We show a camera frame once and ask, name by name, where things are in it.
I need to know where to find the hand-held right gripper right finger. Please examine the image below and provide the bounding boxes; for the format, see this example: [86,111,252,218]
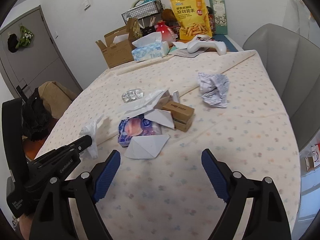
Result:
[201,148,292,240]

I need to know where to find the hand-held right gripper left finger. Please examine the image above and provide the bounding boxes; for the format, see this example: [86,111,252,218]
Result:
[29,149,122,240]

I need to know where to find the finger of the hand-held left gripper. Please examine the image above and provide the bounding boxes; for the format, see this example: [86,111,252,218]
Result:
[54,135,92,157]

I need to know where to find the white tissue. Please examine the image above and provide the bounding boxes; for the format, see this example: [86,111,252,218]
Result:
[79,119,104,159]

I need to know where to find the blue peach tissue pack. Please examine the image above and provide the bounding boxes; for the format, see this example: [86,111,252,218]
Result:
[117,116,162,147]

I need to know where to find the person's left forearm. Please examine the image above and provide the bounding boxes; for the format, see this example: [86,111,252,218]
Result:
[18,214,33,240]

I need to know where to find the white folded paper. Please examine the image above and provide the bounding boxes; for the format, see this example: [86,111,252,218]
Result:
[124,134,171,160]
[144,109,175,130]

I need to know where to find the brown padded chair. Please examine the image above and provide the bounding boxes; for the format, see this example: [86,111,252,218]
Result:
[37,81,78,120]

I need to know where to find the silver pill blister pack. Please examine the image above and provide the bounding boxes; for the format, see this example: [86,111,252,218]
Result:
[122,88,144,103]

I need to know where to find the small brown cardboard box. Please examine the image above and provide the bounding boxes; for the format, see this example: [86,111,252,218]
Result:
[161,101,195,132]

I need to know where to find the crumpled printed paper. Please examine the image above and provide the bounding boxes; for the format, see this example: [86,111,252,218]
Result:
[197,72,230,108]

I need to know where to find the grey door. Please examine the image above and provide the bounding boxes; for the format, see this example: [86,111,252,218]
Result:
[0,5,83,100]

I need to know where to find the open brown cardboard box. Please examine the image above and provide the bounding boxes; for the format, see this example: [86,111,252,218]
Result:
[95,17,139,68]

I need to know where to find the black hanging item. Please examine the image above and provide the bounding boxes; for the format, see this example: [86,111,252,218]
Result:
[7,33,19,53]

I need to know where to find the white red carton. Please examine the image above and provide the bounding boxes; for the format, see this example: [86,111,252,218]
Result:
[304,144,320,170]

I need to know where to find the green hanging plush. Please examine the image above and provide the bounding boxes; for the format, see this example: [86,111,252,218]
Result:
[16,26,35,49]

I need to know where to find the blue white tissue box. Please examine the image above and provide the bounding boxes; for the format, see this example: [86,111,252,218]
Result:
[131,32,171,62]

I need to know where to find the printed paper sheet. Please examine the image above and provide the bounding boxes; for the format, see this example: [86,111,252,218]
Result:
[173,49,203,57]

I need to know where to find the black holder with sticks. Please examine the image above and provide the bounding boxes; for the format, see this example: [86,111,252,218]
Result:
[140,16,158,37]

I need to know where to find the white game controller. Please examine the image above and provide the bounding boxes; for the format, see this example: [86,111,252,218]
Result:
[187,35,227,55]

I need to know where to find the grey chair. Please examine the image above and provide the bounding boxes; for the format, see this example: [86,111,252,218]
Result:
[242,24,320,153]

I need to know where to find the dark blue mat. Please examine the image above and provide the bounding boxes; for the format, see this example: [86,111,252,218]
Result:
[212,34,244,53]

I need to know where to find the white napkin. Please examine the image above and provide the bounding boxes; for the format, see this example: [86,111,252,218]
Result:
[172,41,193,52]

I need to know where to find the red white vase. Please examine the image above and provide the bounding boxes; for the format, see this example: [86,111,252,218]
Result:
[154,21,178,43]

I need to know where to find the brown round object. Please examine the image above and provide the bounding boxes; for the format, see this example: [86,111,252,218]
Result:
[161,9,178,22]

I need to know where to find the yellow snack bag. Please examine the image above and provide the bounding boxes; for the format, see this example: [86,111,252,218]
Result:
[169,0,213,40]

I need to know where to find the tall green box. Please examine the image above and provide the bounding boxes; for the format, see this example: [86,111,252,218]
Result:
[207,0,228,35]

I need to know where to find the cream curtain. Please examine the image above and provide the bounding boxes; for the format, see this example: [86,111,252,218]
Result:
[290,0,320,55]

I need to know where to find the black door handle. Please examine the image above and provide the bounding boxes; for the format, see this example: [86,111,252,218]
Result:
[17,80,29,98]

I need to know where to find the black wire basket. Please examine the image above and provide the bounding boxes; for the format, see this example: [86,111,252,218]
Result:
[122,0,163,25]

